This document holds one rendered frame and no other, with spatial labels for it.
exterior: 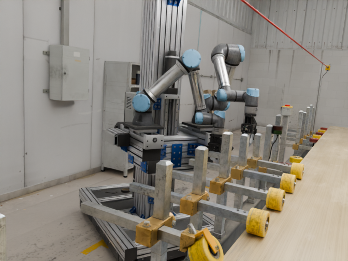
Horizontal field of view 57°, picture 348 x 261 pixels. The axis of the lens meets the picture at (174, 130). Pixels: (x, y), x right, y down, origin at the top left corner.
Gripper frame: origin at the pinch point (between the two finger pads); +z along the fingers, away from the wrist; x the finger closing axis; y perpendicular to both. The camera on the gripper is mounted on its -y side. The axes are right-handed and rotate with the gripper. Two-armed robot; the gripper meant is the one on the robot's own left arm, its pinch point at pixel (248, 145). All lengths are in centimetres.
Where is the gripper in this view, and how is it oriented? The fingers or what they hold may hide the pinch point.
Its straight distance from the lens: 206.5
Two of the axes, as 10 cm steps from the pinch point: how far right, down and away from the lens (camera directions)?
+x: 8.7, 1.3, -4.8
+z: -0.6, 9.9, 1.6
